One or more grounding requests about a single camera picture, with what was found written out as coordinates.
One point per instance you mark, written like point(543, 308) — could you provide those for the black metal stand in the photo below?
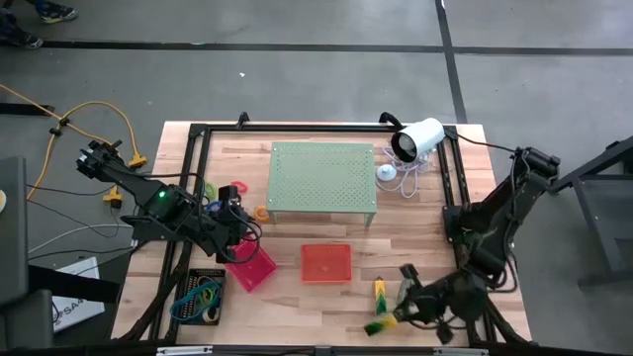
point(593, 198)

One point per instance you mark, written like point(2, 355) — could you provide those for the black aluminium table frame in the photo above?
point(316, 128)

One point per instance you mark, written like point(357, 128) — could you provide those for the person's shoe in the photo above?
point(59, 12)
point(22, 39)

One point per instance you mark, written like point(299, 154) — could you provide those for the yellow crayon box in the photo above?
point(380, 296)

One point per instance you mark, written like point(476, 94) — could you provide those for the white desk lamp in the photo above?
point(420, 138)

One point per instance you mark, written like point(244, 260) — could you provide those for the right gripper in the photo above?
point(455, 299)

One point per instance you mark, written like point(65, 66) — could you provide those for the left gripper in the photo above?
point(222, 232)

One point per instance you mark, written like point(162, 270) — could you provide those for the red plastic basket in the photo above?
point(252, 269)

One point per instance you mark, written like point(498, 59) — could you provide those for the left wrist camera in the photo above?
point(228, 195)

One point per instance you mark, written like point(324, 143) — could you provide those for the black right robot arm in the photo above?
point(504, 207)

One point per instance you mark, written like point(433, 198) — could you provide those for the white round puck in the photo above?
point(386, 174)

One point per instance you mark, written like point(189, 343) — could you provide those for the green rubber band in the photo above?
point(210, 295)

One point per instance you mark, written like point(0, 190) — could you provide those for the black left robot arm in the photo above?
point(148, 203)

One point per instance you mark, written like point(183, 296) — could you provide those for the black plastic basket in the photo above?
point(195, 279)

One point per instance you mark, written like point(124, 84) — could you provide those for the orange plastic basket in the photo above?
point(326, 263)

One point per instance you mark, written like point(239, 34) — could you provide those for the grey cabinet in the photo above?
point(12, 232)

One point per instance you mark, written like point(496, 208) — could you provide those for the white printed sign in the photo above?
point(79, 309)

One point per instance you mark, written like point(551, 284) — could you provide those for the green perforated metal shelf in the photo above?
point(321, 175)

